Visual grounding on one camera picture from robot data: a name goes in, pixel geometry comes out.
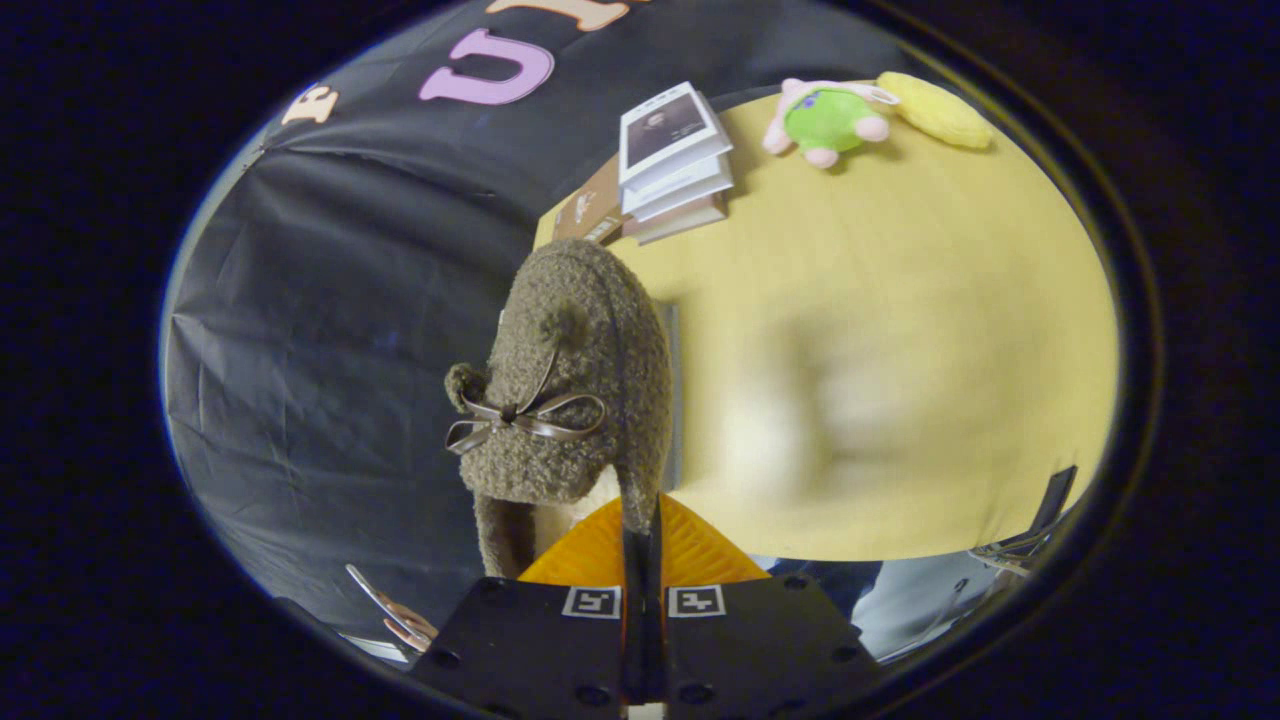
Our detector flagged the yellow plush toy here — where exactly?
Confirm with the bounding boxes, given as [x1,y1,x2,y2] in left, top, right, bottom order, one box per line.
[876,71,994,151]

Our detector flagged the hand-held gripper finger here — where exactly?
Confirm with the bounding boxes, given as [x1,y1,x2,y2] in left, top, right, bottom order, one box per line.
[646,492,881,720]
[408,495,647,720]

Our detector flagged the thin silver flat device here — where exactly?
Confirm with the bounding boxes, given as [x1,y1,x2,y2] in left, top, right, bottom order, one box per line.
[345,563,431,646]

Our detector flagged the grey fabric storage box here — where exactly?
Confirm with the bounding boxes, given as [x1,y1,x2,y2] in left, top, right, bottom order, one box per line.
[655,303,686,491]

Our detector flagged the black chair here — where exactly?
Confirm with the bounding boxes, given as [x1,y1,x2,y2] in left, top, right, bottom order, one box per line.
[970,465,1079,576]

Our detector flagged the white book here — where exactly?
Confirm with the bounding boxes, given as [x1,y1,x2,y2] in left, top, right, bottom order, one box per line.
[622,165,736,221]
[622,140,734,199]

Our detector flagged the mauve book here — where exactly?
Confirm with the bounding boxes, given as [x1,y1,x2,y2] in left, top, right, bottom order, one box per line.
[630,192,729,246]

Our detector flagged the brown cardboard box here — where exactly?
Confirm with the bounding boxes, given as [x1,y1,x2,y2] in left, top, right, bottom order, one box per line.
[550,155,626,244]

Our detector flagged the green and pink plush toy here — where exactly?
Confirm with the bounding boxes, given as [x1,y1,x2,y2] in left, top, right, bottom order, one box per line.
[763,78,899,169]

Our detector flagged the portrait cover book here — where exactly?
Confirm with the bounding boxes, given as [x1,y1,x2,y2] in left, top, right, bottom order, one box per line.
[617,81,721,186]

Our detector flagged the brown fuzzy shoe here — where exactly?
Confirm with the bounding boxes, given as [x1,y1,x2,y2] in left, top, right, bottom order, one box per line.
[443,238,676,579]

